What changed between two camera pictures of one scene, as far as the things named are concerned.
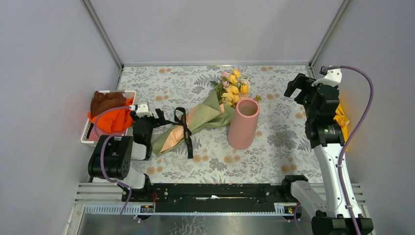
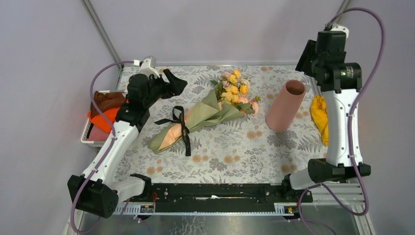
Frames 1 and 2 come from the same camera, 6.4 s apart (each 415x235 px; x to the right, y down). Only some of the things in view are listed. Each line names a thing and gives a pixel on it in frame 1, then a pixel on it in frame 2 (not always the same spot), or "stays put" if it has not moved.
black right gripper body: x=304 y=83 -> x=308 y=60
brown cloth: x=103 y=102 stays put
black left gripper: x=160 y=121 -> x=174 y=87
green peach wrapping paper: x=210 y=113 stays put
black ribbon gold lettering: x=180 y=119 stays put
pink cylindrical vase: x=242 y=127 -> x=282 y=112
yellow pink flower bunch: x=231 y=87 stays put
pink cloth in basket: x=96 y=133 stays put
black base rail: x=210 y=198 stays put
